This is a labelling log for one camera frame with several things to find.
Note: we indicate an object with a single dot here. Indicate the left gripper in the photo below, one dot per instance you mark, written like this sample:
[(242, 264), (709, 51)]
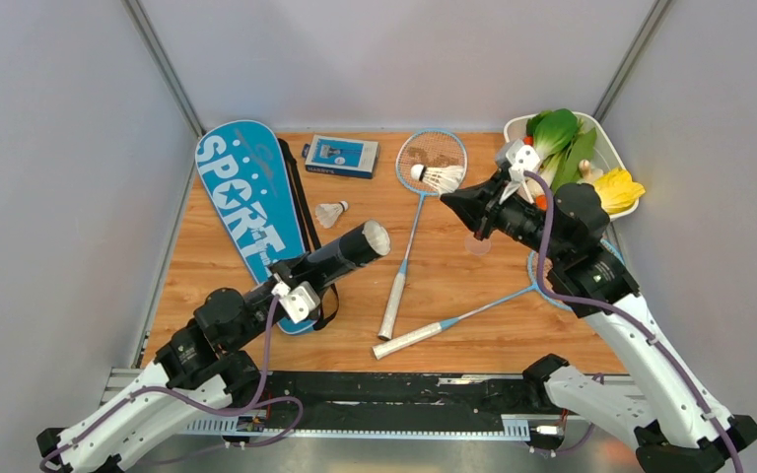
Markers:
[(283, 267)]

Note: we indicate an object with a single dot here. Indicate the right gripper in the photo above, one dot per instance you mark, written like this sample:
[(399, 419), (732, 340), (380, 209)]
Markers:
[(479, 205)]

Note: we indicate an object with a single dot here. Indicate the clear tube lid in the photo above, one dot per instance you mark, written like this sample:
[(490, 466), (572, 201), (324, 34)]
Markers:
[(477, 247)]

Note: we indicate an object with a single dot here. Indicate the white shuttlecock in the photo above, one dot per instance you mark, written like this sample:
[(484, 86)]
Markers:
[(327, 214), (442, 180)]

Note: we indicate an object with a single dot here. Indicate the black shuttlecock tube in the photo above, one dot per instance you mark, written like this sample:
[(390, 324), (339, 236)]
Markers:
[(350, 252)]

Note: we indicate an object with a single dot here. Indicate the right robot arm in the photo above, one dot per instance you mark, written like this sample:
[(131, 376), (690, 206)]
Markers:
[(678, 426)]

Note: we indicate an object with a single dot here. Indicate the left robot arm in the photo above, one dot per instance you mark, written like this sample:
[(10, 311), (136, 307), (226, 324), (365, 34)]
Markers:
[(203, 369)]

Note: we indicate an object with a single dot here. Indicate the orange carrot front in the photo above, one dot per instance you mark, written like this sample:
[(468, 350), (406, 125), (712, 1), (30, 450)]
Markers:
[(541, 202)]

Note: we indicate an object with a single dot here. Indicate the blue racket upper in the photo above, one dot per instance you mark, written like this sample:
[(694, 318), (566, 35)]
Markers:
[(432, 147)]

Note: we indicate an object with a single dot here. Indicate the blue racket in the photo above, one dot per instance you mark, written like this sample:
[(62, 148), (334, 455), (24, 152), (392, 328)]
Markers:
[(398, 343), (432, 147)]

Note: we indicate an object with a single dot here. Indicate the blue racket lower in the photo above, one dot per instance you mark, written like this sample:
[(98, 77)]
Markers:
[(398, 343)]

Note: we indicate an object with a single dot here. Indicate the green bok choy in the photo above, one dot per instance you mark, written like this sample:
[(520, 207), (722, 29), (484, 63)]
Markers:
[(551, 131)]

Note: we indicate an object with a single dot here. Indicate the white mushroom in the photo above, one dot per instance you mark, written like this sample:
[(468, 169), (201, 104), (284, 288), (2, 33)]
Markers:
[(588, 173)]

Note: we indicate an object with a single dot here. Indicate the blue product box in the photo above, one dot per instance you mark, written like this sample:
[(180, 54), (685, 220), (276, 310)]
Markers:
[(341, 156)]

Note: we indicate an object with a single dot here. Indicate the blue racket bag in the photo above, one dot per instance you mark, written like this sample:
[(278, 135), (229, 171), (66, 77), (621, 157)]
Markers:
[(253, 182)]

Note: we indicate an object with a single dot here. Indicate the white plastic basin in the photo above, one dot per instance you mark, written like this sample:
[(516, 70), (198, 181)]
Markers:
[(605, 155)]

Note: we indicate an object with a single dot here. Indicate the yellow cabbage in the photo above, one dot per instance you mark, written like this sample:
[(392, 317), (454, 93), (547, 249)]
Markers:
[(618, 191)]

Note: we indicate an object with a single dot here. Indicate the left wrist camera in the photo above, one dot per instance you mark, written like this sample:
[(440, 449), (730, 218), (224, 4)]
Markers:
[(299, 302)]

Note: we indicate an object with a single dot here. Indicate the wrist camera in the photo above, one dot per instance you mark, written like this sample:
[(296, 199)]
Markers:
[(299, 302), (516, 158)]

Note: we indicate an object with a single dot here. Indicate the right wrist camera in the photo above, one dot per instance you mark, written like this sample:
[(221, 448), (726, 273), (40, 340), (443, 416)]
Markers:
[(516, 158)]

